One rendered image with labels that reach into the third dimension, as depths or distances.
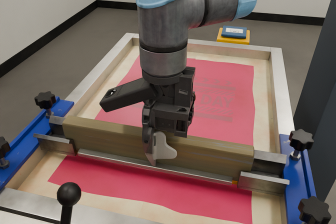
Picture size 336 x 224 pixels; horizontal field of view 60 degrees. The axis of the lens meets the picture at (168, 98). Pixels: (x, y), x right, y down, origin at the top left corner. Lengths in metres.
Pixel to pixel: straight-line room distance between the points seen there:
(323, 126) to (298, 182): 0.68
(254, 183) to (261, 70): 0.52
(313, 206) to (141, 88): 0.32
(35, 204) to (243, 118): 0.52
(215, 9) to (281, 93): 0.46
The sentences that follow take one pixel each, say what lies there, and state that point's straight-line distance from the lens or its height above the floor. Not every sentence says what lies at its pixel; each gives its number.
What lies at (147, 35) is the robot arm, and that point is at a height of 1.27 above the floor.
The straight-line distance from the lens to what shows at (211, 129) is 0.74.
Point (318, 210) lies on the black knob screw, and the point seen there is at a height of 1.06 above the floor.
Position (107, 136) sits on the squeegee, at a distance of 0.60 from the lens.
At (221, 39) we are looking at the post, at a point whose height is 0.95.
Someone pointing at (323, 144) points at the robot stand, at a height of 0.61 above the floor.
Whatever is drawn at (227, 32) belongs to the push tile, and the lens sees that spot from 1.26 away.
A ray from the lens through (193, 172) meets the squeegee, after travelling 0.59.
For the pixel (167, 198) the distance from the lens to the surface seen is 0.60.
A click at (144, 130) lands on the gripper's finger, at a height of 1.11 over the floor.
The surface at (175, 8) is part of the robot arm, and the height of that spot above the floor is 1.31.
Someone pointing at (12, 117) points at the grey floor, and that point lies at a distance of 2.60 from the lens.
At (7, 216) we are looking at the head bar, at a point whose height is 1.04.
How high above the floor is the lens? 1.44
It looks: 35 degrees down
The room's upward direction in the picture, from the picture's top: straight up
